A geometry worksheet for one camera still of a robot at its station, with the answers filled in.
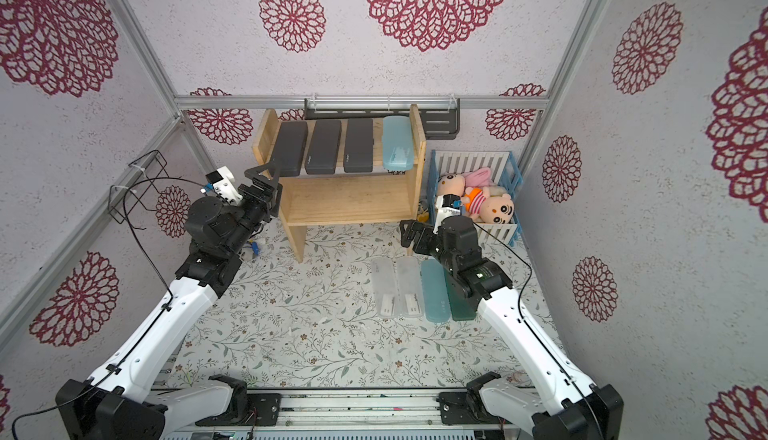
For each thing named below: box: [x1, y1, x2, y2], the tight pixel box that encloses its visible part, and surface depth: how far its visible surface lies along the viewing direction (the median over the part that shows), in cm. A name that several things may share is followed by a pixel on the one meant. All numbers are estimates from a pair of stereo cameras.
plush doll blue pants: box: [436, 173, 465, 197], surface depth 107 cm
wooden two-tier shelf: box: [252, 104, 427, 262], surface depth 92 cm
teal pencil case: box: [421, 258, 451, 323], surface depth 96 cm
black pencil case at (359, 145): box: [343, 118, 374, 173], surface depth 78 cm
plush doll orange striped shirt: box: [461, 187, 515, 224], surface depth 102 cm
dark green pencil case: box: [443, 268, 478, 321], surface depth 91 cm
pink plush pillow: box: [462, 167, 493, 188], surface depth 113 cm
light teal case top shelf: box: [382, 116, 414, 171], surface depth 72 cm
